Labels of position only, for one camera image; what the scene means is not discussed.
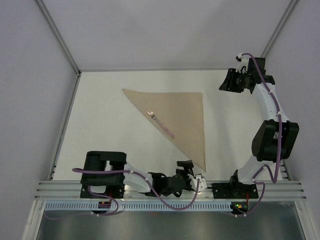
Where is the pink-handled metal fork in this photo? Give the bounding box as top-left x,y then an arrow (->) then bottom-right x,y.
147,109 -> 175,139

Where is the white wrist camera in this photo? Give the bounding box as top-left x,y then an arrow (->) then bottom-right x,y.
235,53 -> 250,74
188,174 -> 208,193

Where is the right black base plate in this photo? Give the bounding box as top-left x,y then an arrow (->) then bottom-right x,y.
210,182 -> 259,200

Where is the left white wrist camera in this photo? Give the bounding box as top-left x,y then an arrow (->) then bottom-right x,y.
188,174 -> 208,193

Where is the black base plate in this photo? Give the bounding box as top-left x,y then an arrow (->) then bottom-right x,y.
210,182 -> 259,200
80,184 -> 125,200

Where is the right aluminium frame post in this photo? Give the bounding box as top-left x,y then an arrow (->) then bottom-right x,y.
260,0 -> 300,59

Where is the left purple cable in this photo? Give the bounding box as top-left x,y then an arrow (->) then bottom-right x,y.
44,167 -> 201,221

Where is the left aluminium frame post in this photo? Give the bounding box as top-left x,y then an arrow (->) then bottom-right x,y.
34,0 -> 81,76

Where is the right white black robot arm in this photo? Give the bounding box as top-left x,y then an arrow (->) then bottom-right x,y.
213,53 -> 300,199

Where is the white slotted cable duct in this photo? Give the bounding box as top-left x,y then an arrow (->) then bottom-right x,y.
45,200 -> 232,212

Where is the aluminium frame post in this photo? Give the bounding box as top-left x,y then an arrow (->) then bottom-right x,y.
260,0 -> 300,59
34,0 -> 81,76

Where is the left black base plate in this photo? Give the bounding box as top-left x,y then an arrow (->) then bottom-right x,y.
80,184 -> 125,200

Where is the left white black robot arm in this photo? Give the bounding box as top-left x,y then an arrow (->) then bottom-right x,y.
72,151 -> 202,199

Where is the beige cloth napkin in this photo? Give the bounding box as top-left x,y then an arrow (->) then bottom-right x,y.
123,88 -> 207,172

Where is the aluminium mounting rail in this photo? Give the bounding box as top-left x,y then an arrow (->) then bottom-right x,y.
34,180 -> 307,202

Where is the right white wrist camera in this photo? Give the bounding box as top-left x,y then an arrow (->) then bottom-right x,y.
235,53 -> 250,74

